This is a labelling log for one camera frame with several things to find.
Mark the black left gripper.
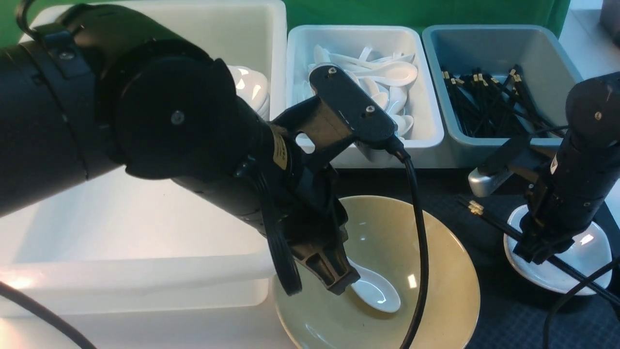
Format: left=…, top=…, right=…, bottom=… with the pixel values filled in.
left=262, top=160, right=360, bottom=295

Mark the white ceramic soup spoon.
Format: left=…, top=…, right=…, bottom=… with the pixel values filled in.
left=348, top=258, right=402, bottom=313

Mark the black camera cable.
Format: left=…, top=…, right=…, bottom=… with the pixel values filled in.
left=383, top=141, right=430, bottom=349

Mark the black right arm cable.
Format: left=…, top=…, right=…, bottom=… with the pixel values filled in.
left=542, top=257, right=620, bottom=349

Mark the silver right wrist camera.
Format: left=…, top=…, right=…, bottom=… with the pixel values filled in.
left=468, top=138, right=533, bottom=198

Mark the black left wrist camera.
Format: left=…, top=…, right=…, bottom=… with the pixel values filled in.
left=271, top=64, right=405, bottom=160

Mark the black chopstick pair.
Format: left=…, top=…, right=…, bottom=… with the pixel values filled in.
left=457, top=196, right=620, bottom=306

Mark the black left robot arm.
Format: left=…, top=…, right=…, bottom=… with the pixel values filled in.
left=1, top=0, right=359, bottom=295

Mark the small white dish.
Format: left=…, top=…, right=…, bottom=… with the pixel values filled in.
left=503, top=222, right=613, bottom=294

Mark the white spoon bin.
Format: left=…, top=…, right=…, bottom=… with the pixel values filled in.
left=285, top=25, right=444, bottom=169

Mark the stack of white dishes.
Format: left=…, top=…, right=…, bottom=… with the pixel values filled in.
left=227, top=65, right=270, bottom=120

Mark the pile of black chopsticks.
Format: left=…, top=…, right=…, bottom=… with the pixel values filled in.
left=441, top=64, right=568, bottom=138

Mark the beige noodle bowl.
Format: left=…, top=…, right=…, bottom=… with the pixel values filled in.
left=273, top=196, right=481, bottom=349

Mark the pile of white spoons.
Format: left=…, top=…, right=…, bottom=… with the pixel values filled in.
left=307, top=46, right=419, bottom=140

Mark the green backdrop cloth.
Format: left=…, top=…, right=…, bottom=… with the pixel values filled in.
left=0, top=0, right=572, bottom=48

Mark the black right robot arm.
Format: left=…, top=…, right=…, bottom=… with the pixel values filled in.
left=513, top=72, right=620, bottom=264

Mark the black cable at left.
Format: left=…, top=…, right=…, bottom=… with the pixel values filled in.
left=0, top=281, right=97, bottom=349

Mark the grey-blue chopstick bin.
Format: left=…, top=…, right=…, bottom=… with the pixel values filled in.
left=422, top=25, right=582, bottom=169

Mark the large white plastic bin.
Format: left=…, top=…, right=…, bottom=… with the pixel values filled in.
left=0, top=0, right=287, bottom=315

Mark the black table mat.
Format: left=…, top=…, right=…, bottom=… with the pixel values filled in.
left=337, top=169, right=620, bottom=349

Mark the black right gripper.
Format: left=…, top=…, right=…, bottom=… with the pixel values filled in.
left=513, top=213, right=589, bottom=265

